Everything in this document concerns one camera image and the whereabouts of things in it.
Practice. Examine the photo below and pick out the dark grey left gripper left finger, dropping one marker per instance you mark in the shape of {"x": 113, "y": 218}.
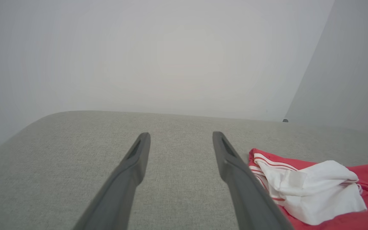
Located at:
{"x": 123, "y": 185}

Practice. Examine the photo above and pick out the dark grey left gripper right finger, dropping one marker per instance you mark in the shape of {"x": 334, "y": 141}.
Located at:
{"x": 244, "y": 191}

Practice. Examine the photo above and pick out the red basketball jersey white trim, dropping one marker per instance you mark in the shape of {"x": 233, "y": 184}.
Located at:
{"x": 324, "y": 191}

